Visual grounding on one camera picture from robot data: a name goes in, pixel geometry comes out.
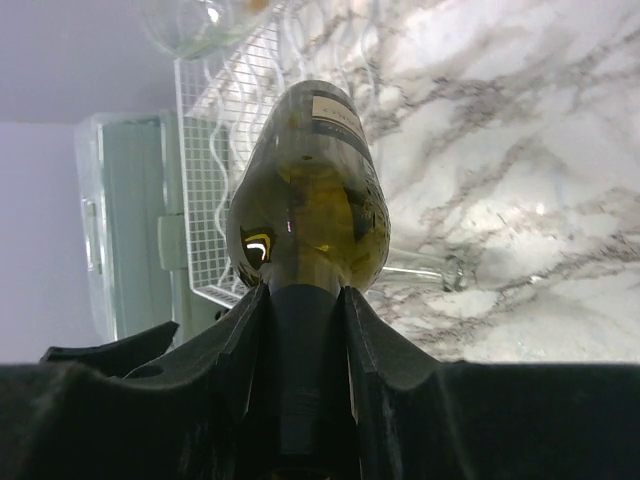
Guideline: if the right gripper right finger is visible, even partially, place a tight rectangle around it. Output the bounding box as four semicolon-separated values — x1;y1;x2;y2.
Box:
342;287;441;479

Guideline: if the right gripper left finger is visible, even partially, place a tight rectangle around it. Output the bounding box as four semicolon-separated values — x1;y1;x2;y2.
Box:
126;286;268;479

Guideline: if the translucent green storage box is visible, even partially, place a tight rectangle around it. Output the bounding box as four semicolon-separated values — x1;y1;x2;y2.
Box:
75;110;186;342

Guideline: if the clear bottle on rack top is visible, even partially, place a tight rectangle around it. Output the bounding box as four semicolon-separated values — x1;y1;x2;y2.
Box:
138;0;276;60

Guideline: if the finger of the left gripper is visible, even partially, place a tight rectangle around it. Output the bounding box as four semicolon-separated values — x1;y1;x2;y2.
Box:
41;321;179;365

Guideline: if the green bottle white label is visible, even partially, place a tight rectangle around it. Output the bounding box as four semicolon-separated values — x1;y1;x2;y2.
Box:
226;80;390;479

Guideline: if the clear bottle black label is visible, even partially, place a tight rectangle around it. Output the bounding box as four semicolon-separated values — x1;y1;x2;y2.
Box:
377;249;468;292

